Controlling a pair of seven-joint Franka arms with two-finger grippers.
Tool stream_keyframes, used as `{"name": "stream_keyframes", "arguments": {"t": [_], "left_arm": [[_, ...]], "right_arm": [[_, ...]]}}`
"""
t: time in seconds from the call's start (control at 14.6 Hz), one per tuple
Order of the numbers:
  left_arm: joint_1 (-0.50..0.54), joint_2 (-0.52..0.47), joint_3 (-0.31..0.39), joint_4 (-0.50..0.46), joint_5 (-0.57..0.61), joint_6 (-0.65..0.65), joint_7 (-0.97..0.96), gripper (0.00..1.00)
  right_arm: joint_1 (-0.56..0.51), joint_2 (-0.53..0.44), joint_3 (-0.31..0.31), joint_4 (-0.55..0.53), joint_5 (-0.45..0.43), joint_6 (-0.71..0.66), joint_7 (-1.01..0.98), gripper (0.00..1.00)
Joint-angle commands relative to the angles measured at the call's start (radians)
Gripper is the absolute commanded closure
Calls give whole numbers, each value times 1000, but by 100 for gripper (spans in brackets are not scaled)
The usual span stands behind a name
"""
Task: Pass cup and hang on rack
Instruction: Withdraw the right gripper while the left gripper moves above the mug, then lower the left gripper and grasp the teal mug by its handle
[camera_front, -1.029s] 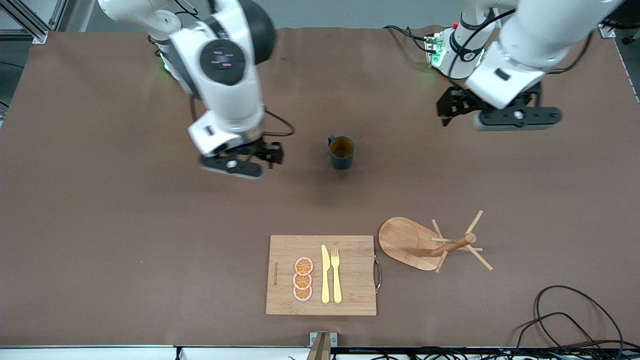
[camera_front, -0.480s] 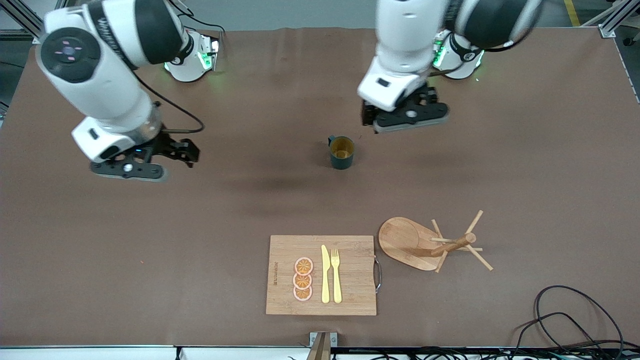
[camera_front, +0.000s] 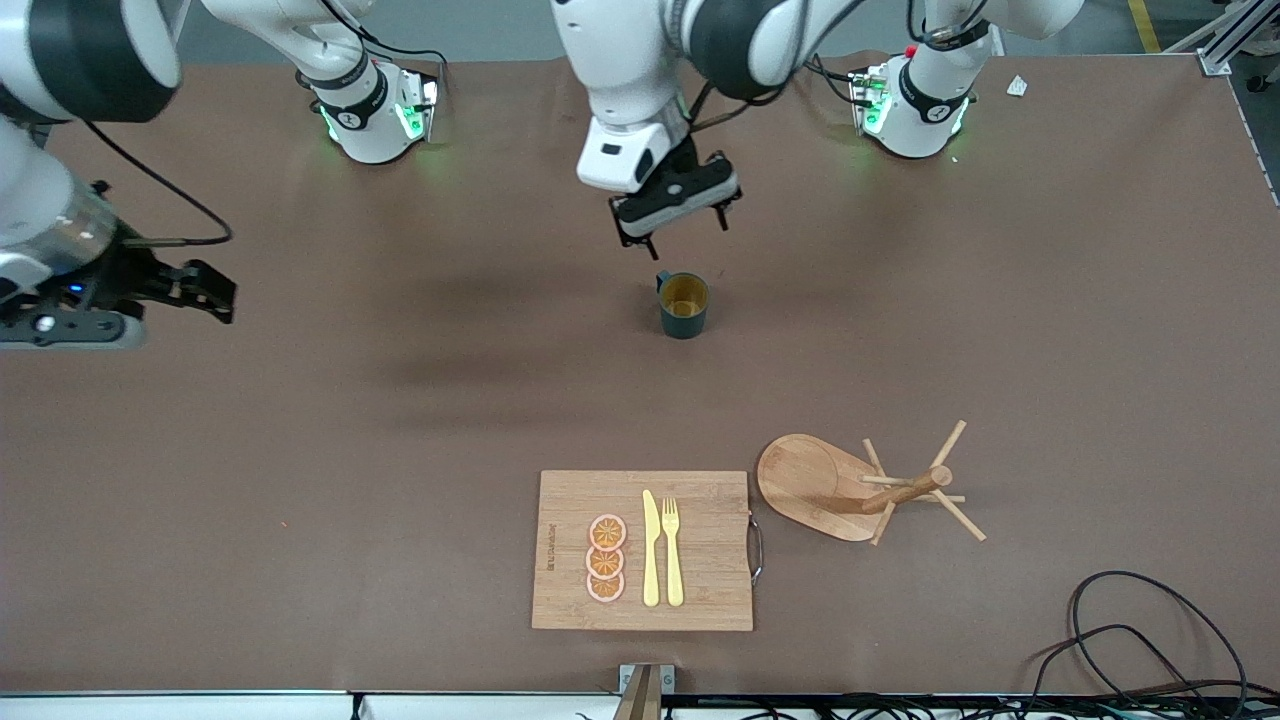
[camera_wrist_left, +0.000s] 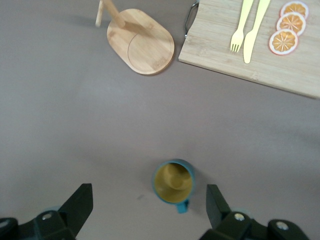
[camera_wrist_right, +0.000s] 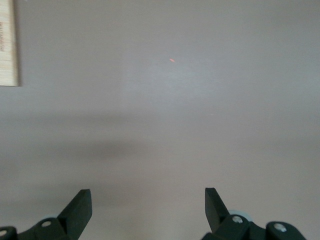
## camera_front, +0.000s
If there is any teal cup yellow inside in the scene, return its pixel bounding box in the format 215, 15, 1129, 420
655, 270, 712, 341

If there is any wooden cup rack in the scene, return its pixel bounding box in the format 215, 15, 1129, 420
756, 420, 988, 547

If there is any large table cover sheet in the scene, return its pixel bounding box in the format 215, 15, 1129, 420
0, 50, 1280, 696

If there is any yellow plastic knife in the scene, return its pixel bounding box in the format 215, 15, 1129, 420
642, 489, 662, 608

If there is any yellow plastic fork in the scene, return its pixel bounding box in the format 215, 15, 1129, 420
661, 497, 686, 608

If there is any bamboo cutting board metal handle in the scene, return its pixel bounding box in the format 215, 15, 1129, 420
531, 469, 766, 633

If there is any aluminium camera mast profile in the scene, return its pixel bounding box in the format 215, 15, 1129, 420
613, 663, 677, 720

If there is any aluminium frame profile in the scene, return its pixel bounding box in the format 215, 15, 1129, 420
1165, 0, 1280, 77

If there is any black looped cable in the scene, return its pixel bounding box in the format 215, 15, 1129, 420
1068, 570, 1251, 701
1028, 624, 1201, 701

